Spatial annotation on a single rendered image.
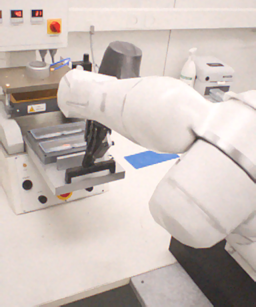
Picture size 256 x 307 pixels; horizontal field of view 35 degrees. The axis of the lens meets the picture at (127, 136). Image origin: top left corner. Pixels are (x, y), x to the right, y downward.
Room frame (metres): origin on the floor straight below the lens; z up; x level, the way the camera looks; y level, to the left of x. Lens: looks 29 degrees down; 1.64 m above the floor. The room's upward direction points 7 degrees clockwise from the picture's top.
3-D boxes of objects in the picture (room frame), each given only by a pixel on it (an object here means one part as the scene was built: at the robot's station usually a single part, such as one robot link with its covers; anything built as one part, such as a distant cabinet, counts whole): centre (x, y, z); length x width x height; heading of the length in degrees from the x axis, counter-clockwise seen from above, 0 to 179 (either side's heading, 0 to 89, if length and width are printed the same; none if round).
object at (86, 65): (1.54, 0.22, 1.05); 0.15 x 0.05 x 0.15; 123
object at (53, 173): (1.06, 0.17, 0.97); 0.30 x 0.22 x 0.08; 33
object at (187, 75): (2.08, -0.28, 0.92); 0.09 x 0.08 x 0.25; 154
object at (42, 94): (1.32, 0.33, 1.07); 0.22 x 0.17 x 0.10; 123
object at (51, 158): (1.10, 0.19, 0.98); 0.20 x 0.17 x 0.03; 123
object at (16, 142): (1.18, 0.41, 0.96); 0.25 x 0.05 x 0.07; 33
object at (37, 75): (1.35, 0.33, 1.08); 0.31 x 0.24 x 0.13; 123
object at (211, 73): (2.15, -0.40, 0.88); 0.25 x 0.20 x 0.17; 23
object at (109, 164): (0.94, 0.09, 0.99); 0.15 x 0.02 x 0.04; 123
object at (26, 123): (1.34, 0.35, 0.93); 0.46 x 0.35 x 0.01; 33
